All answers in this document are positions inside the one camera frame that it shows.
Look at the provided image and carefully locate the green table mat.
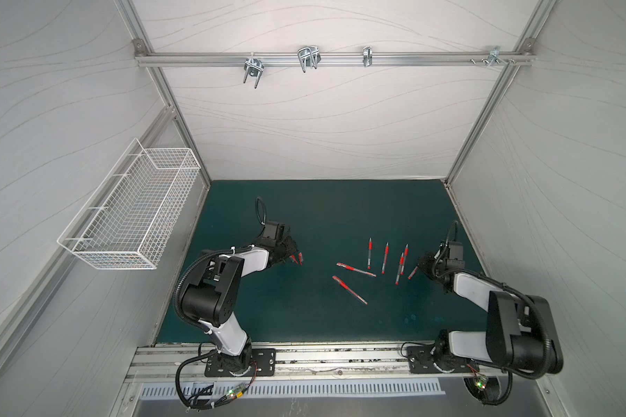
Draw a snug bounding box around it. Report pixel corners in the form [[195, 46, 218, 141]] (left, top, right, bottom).
[[187, 180, 486, 342]]

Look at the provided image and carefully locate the left cable bundle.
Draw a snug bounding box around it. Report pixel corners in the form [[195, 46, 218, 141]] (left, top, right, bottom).
[[173, 348, 259, 412]]

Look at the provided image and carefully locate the metal bracket clamp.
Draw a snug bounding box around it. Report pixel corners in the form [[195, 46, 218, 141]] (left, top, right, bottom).
[[363, 46, 373, 68]]

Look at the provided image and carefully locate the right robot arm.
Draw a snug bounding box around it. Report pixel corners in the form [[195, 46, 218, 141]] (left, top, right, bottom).
[[417, 241, 564, 380]]

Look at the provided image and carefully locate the red pen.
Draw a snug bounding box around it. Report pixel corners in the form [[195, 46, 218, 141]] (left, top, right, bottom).
[[408, 266, 419, 280], [399, 244, 409, 276], [381, 243, 390, 275], [367, 238, 373, 269], [332, 276, 368, 305], [395, 252, 405, 285]]

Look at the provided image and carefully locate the cable bundle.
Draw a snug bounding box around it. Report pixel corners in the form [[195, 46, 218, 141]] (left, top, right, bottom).
[[173, 348, 259, 412], [461, 369, 513, 407]]

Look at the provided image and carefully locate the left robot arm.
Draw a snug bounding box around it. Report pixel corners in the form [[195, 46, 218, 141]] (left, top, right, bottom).
[[173, 222, 299, 361]]

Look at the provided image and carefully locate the white wire basket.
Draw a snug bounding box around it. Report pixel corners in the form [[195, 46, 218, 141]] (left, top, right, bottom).
[[57, 138, 201, 270]]

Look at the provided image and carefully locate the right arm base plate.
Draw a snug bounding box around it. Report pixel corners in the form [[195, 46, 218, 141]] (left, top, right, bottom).
[[400, 343, 478, 375]]

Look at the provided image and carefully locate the white slotted cable duct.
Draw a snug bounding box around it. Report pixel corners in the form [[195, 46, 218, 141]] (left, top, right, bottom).
[[138, 377, 446, 401]]

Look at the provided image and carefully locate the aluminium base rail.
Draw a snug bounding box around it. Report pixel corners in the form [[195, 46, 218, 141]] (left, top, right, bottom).
[[124, 341, 554, 384]]

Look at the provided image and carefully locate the aluminium cross rail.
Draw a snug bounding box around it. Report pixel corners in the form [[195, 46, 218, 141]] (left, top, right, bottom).
[[135, 50, 537, 68]]

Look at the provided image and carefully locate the metal u-bolt clamp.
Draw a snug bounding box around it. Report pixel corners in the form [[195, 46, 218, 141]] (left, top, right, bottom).
[[243, 57, 264, 89], [297, 45, 321, 73]]

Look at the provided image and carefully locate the metal corner bracket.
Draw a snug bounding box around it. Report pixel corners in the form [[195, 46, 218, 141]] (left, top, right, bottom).
[[469, 46, 516, 68]]

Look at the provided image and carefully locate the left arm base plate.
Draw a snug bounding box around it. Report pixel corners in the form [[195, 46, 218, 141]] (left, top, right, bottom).
[[204, 349, 276, 377]]

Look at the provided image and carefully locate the right cable bundle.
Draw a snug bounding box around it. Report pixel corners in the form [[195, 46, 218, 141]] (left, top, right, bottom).
[[461, 369, 513, 407]]

